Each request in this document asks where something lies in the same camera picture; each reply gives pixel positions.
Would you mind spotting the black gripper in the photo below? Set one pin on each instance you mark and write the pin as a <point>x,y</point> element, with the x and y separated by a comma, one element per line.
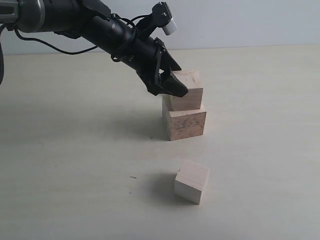
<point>154,65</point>

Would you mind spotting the medium wooden cube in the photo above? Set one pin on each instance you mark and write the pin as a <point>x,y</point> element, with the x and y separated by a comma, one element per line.
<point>193,99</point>

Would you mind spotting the pale wooden cube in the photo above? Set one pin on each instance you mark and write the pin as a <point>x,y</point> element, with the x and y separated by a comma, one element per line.
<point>191,181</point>

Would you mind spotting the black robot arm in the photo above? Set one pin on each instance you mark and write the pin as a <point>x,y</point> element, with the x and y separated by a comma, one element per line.
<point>126,40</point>

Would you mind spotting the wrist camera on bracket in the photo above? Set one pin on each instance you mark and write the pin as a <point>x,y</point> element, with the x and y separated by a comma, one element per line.
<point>160,17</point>

